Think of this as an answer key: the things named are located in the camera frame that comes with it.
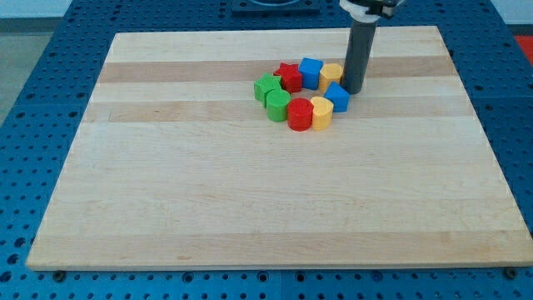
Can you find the white and black rod mount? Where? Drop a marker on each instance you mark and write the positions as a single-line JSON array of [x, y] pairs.
[[371, 11]]

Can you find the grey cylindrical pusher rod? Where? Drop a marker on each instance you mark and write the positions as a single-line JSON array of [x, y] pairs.
[[357, 55]]

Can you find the yellow hexagon block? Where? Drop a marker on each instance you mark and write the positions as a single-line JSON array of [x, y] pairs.
[[329, 73]]

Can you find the blue cube block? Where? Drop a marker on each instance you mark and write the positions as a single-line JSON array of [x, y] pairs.
[[310, 69]]

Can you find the blue triangle block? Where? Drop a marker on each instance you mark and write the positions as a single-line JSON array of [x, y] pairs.
[[338, 96]]

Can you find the red star block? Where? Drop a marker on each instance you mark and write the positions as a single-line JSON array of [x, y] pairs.
[[291, 78]]

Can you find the yellow heart block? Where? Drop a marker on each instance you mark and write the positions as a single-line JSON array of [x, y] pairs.
[[322, 113]]

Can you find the red cylinder block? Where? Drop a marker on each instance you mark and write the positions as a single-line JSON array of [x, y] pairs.
[[299, 114]]

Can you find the green star block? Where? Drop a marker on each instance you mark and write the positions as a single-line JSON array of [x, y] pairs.
[[262, 86]]

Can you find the green cylinder block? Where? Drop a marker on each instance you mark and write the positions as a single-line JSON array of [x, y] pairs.
[[276, 103]]

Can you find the large wooden board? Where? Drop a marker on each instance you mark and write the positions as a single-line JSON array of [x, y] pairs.
[[175, 165]]

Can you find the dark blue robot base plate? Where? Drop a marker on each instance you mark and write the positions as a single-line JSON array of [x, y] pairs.
[[254, 7]]

